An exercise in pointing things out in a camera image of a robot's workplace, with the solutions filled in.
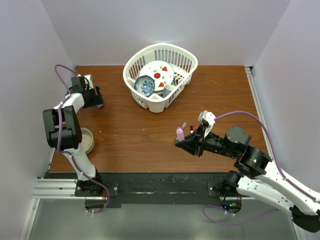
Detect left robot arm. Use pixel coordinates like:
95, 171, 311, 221
42, 74, 104, 196

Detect green fineliner pen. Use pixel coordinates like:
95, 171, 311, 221
180, 122, 187, 130

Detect blue white patterned bowl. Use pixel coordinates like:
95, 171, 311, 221
133, 75, 155, 97

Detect white plastic dish basket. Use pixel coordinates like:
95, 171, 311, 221
122, 43, 198, 113

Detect white plate red decorations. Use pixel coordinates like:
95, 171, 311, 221
138, 60, 175, 92

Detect pink highlighter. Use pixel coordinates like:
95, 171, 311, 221
176, 126, 185, 142

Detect white mug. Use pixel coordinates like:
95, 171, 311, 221
161, 84, 175, 98

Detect beige ceramic bowl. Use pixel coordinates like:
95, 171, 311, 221
80, 127, 95, 155

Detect aluminium frame rail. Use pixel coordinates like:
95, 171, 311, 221
244, 66, 307, 240

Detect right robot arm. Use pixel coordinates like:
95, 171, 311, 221
175, 125, 320, 233

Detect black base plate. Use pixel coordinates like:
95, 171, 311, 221
74, 171, 253, 210

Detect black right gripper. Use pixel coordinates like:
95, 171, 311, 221
175, 123, 237, 158

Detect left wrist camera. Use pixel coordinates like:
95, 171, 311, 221
76, 74, 94, 90

